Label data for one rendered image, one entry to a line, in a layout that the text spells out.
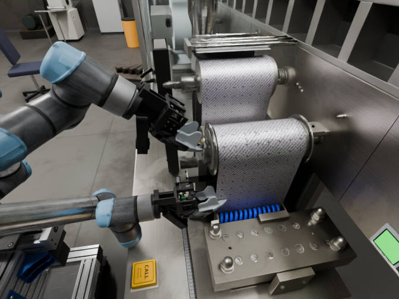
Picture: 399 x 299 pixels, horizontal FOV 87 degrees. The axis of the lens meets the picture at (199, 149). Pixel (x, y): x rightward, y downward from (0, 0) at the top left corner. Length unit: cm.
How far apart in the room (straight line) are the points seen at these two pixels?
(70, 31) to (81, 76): 735
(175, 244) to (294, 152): 50
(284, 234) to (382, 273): 148
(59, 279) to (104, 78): 144
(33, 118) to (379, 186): 70
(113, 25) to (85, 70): 787
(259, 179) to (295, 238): 21
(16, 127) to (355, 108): 69
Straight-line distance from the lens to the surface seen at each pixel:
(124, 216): 62
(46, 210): 69
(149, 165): 106
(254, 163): 58
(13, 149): 45
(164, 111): 46
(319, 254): 73
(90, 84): 44
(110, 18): 827
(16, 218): 67
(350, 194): 67
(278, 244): 70
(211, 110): 73
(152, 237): 83
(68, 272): 171
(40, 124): 47
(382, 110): 58
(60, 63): 44
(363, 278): 206
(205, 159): 56
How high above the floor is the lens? 163
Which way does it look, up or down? 40 degrees down
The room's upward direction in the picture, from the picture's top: straight up
